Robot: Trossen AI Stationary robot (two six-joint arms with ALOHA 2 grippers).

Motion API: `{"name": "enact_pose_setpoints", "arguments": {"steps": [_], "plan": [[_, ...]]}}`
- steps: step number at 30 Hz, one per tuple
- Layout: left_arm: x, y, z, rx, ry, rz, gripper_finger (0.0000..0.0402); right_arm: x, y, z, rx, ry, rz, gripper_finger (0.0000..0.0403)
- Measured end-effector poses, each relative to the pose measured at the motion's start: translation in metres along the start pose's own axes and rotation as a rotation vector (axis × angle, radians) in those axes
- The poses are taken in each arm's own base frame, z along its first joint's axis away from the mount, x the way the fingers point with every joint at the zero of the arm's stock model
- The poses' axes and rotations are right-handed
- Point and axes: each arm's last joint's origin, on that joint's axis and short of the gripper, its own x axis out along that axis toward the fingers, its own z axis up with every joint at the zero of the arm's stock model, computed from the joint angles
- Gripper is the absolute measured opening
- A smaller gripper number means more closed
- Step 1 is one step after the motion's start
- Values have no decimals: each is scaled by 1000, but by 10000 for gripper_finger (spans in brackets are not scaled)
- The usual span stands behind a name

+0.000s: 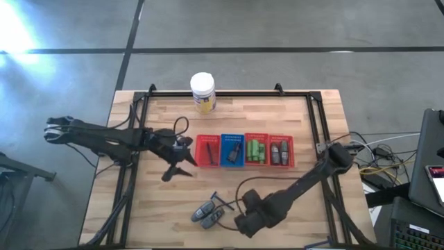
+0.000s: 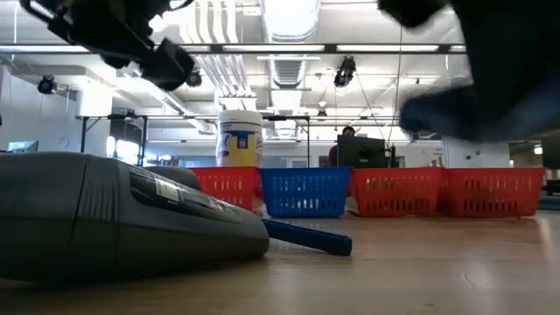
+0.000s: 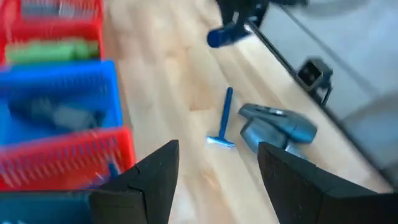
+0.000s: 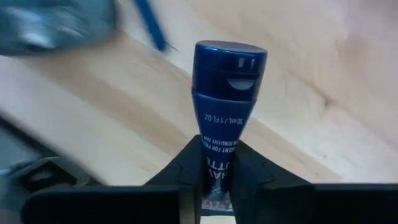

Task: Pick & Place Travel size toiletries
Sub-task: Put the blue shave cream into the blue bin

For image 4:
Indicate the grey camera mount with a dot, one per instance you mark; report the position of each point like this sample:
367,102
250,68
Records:
37,174

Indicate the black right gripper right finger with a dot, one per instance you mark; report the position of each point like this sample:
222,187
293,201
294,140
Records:
280,202

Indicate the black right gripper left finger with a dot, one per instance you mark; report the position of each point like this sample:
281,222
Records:
109,205

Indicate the blue shave butter tube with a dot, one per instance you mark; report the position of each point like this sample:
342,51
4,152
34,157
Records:
227,93

